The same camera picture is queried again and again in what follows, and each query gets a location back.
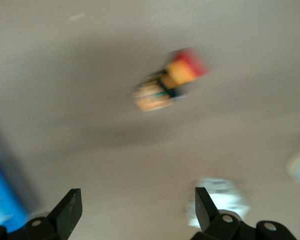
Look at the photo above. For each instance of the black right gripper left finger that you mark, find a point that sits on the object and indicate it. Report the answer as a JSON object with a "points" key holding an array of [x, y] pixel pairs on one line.
{"points": [[70, 207]]}

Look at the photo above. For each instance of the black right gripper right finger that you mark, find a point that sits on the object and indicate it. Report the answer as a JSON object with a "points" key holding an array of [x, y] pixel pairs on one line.
{"points": [[205, 207]]}

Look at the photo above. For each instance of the blue plastic tray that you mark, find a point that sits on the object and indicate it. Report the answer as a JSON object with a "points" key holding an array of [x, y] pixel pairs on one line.
{"points": [[5, 200]]}

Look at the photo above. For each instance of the white circuit breaker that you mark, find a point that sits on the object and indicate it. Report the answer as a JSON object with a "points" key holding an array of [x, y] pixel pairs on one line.
{"points": [[227, 197]]}

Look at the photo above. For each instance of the yellow red emergency stop button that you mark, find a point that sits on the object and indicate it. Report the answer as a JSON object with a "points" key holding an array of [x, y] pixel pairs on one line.
{"points": [[165, 82]]}

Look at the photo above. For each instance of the brown table cover sheet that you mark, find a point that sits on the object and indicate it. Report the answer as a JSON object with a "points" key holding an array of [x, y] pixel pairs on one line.
{"points": [[65, 75]]}

